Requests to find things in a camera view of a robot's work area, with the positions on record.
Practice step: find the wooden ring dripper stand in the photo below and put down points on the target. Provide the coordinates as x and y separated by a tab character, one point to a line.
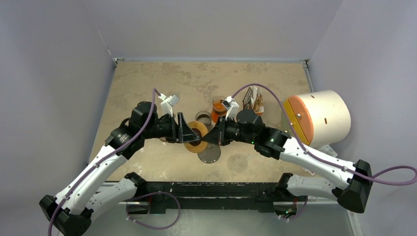
197	145

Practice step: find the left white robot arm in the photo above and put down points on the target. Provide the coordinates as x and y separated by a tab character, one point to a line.
73	209

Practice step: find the aluminium frame rail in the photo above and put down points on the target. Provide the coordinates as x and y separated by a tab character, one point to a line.
320	217

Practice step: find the brown wooden round coaster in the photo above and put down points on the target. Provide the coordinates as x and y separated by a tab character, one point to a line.
164	139

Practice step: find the small dark glass cup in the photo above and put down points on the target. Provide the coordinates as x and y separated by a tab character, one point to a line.
204	117

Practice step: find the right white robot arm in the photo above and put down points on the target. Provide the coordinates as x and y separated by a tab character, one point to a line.
351	187

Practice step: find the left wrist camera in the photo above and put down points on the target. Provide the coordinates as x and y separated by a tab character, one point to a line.
167	103

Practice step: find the amber glass carafe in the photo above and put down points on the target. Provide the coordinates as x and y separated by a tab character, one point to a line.
218	110

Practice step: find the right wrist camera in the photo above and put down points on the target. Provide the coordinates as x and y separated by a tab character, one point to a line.
231	106

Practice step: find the dark ribbed glass cone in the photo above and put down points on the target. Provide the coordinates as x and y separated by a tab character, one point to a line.
210	154

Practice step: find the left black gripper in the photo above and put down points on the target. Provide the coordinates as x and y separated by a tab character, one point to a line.
186	133

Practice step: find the white cylinder drum orange lid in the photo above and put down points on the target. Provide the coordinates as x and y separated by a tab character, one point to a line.
319	118

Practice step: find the orange filter paper box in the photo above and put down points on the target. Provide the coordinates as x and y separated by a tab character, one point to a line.
253	100

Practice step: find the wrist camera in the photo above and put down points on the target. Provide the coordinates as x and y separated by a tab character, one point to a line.
231	106
167	103

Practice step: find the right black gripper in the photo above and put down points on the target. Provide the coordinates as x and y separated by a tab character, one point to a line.
222	132

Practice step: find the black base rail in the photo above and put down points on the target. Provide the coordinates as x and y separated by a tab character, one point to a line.
263	197

